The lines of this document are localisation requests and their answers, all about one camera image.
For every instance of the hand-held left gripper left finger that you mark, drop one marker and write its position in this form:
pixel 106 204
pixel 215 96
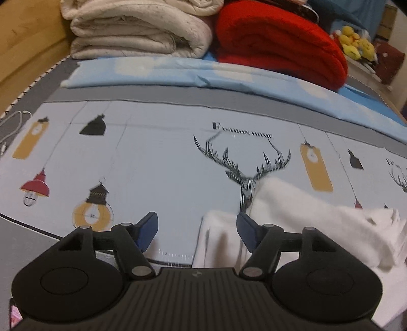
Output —
pixel 148 229

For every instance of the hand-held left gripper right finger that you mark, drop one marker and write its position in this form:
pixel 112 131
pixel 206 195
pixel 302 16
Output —
pixel 246 231

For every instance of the white long-sleeve shirt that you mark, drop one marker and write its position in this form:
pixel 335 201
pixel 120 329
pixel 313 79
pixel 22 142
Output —
pixel 302 207

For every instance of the printed lamp pattern bed sheet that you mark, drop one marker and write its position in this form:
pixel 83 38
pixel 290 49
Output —
pixel 159 159

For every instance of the light blue cloud-print sheet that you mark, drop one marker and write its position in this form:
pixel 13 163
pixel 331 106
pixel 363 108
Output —
pixel 222 74

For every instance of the pink cloth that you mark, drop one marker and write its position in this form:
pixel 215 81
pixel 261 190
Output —
pixel 15 316

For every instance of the red folded blanket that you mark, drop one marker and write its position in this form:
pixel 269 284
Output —
pixel 279 41

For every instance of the cream folded quilt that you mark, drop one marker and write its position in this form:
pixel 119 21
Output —
pixel 136 30

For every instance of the yellow plush toys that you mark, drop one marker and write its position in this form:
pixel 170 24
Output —
pixel 354 43

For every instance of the dark red pillow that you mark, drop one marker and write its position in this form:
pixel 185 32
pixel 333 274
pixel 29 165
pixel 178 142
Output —
pixel 389 62

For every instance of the teal cloth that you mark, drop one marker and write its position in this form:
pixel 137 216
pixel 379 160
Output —
pixel 337 12

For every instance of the wooden bed frame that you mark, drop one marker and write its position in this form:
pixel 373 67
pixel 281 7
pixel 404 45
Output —
pixel 28 41

